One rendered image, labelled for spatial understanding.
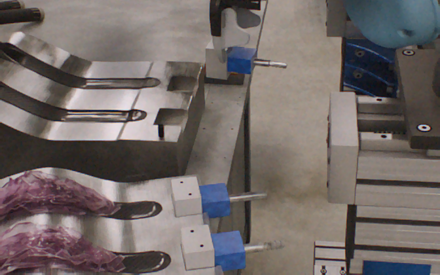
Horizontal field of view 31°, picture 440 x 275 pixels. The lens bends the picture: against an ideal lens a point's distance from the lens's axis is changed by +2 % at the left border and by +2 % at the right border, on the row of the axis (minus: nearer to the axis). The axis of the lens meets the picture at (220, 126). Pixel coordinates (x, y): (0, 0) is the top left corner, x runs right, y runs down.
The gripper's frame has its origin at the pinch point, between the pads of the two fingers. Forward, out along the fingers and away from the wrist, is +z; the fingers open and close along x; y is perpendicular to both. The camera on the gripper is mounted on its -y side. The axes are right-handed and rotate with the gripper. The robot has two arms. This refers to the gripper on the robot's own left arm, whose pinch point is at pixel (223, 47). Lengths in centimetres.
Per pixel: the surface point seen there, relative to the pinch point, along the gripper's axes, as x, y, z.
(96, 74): -2.5, -22.5, 6.7
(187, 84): -0.5, -6.6, 7.5
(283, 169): 101, -13, 95
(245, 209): 60, -14, 81
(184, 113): -11.2, -3.3, 6.7
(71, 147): -23.0, -17.3, 8.1
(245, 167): 60, -14, 67
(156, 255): -40.6, 3.3, 9.8
